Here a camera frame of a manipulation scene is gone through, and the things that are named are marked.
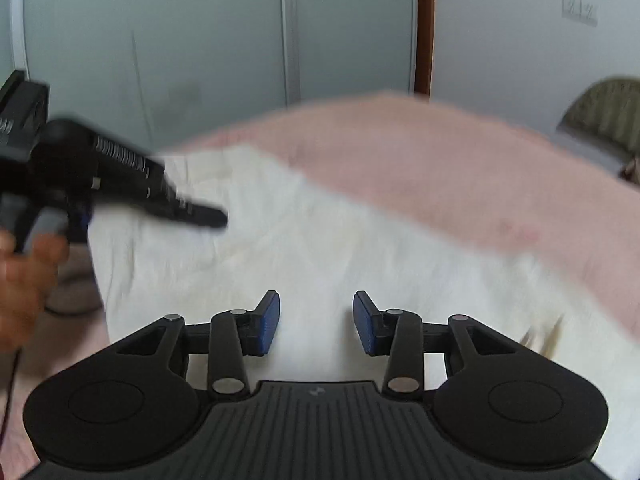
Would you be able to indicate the olive padded headboard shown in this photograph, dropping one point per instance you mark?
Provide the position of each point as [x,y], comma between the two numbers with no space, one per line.
[606,116]

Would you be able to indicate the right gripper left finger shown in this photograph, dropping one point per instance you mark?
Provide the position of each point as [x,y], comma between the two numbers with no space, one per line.
[257,327]

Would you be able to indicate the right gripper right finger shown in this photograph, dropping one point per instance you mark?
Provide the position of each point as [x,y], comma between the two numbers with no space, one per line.
[375,328]

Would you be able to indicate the person's left hand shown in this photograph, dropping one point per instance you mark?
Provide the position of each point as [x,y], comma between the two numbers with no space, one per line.
[26,283]

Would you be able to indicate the pink floral bed sheet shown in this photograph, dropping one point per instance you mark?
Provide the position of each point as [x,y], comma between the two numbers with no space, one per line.
[485,184]

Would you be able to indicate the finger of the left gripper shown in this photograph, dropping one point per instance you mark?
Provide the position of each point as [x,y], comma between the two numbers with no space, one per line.
[167,204]

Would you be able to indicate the white wardrobe door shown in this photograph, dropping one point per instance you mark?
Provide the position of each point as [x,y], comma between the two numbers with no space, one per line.
[157,72]

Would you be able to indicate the brown wooden door frame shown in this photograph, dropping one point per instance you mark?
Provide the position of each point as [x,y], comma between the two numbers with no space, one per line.
[425,34]

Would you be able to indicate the white pant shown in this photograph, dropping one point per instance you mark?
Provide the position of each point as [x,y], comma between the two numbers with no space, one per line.
[316,249]

